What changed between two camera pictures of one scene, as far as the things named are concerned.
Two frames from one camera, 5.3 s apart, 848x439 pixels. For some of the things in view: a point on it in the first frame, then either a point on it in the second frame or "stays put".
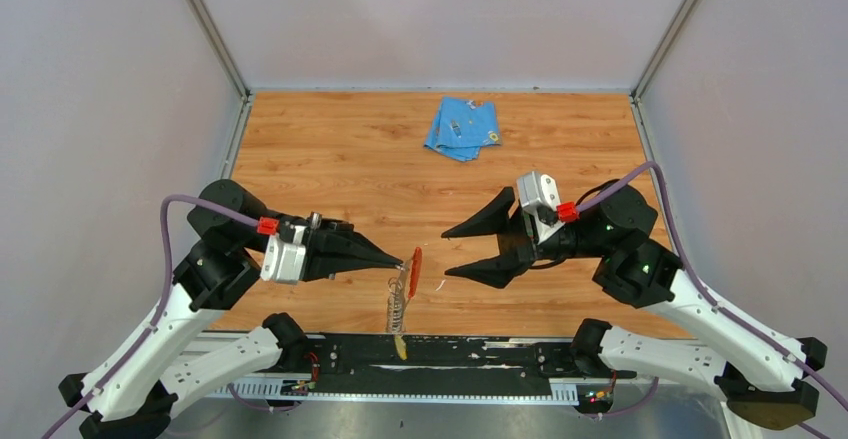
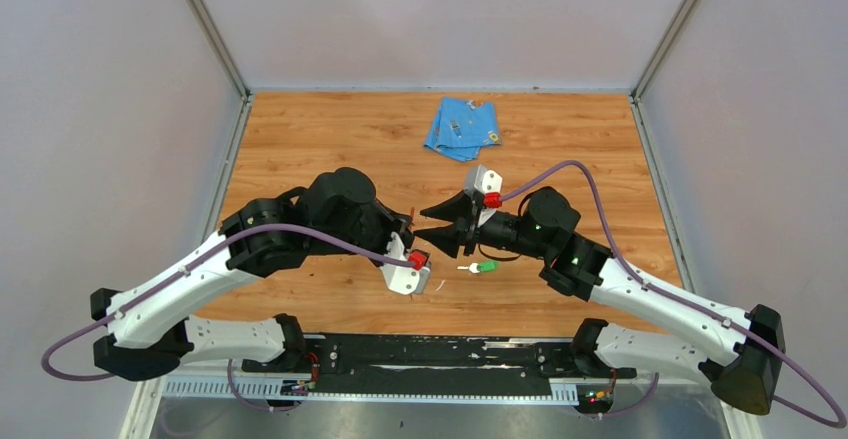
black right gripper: (517, 244) -> (448, 238)
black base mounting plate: (413, 365) stays put
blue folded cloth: (461, 127) stays put
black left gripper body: (316, 222) -> (387, 224)
